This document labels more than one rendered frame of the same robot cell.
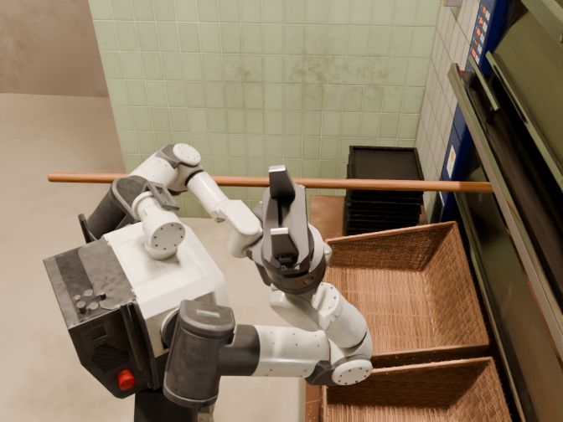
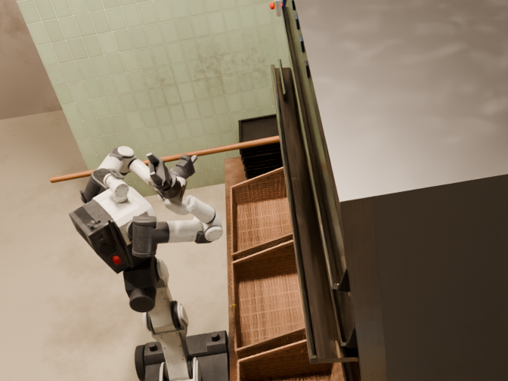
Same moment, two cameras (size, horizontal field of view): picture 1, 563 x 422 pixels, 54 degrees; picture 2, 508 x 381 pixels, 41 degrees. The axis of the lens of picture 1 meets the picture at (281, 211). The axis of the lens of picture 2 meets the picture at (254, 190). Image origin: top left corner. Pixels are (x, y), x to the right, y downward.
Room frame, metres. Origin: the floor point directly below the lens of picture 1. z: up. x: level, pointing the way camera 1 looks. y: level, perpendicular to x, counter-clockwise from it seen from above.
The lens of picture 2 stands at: (-1.49, -0.41, 3.17)
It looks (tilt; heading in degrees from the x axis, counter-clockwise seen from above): 39 degrees down; 2
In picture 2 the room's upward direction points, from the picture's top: 13 degrees counter-clockwise
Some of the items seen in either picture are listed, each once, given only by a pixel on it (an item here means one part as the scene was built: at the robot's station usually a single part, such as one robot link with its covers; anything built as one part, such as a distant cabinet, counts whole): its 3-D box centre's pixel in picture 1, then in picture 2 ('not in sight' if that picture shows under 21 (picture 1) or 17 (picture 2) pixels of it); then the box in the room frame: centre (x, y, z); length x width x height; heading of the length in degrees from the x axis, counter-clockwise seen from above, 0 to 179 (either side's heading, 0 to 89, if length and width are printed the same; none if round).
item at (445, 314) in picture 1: (393, 299); (274, 214); (1.25, -0.38, 0.72); 0.56 x 0.49 x 0.28; 176
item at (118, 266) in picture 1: (144, 307); (118, 228); (0.75, 0.28, 1.27); 0.34 x 0.30 x 0.36; 31
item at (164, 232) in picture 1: (159, 225); (117, 187); (0.77, 0.23, 1.47); 0.10 x 0.07 x 0.09; 31
